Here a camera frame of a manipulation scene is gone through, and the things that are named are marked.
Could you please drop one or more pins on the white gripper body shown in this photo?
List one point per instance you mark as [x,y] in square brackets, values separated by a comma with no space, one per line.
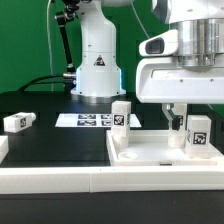
[160,78]

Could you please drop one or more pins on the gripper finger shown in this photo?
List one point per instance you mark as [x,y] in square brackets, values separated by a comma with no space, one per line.
[175,121]

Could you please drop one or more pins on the white square table top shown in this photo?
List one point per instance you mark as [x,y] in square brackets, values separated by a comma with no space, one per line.
[150,148]

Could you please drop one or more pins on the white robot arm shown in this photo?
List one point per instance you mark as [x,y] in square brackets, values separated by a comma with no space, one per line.
[184,65]

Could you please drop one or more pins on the white marker base plate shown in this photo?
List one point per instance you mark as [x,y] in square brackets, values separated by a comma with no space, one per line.
[84,120]

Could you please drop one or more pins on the white front fence rail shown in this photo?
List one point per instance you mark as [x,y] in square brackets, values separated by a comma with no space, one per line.
[109,179]

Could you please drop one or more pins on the white fence rail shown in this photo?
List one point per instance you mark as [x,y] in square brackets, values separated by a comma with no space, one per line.
[4,148]
[109,179]

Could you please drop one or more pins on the white left fence rail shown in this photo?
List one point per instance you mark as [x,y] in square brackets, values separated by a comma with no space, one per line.
[4,148]

